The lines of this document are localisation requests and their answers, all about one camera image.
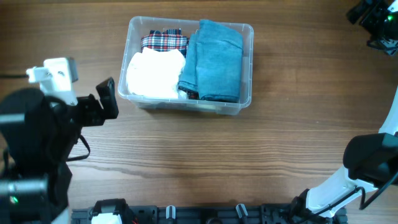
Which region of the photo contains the white cloth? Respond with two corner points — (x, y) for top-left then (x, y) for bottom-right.
(126, 47), (187, 100)

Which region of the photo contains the clear plastic storage container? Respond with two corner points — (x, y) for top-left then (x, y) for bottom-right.
(118, 16), (254, 115)

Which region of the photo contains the plaid cloth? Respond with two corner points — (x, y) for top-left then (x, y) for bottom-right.
(141, 29), (199, 100)

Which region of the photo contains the blue towel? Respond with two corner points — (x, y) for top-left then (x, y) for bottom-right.
(178, 20), (244, 103)

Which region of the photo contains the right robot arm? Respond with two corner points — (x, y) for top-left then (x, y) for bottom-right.
(287, 0), (397, 223)

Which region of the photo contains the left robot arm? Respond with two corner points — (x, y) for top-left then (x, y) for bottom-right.
(1, 78), (119, 223)

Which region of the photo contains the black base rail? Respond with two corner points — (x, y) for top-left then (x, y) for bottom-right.
(70, 203), (348, 224)

